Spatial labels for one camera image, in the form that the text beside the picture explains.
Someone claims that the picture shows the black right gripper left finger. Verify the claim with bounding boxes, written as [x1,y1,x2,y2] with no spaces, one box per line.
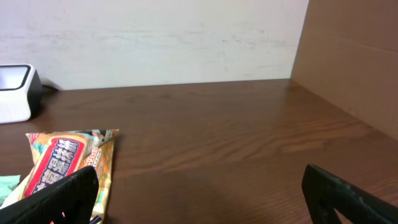
[1,166,99,224]

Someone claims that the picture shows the light teal snack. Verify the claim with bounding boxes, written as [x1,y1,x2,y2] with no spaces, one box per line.
[0,175,21,205]

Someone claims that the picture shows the brown cardboard side panel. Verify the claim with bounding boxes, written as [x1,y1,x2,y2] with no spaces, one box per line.
[291,0,397,138]

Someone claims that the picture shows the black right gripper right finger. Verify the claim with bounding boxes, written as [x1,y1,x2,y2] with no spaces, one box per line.
[302,164,397,224]

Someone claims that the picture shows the cream snack bag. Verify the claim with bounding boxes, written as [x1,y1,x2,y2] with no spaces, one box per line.
[1,129,119,223]

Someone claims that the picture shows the white barcode scanner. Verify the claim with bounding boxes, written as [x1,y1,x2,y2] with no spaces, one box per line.
[1,64,44,124]

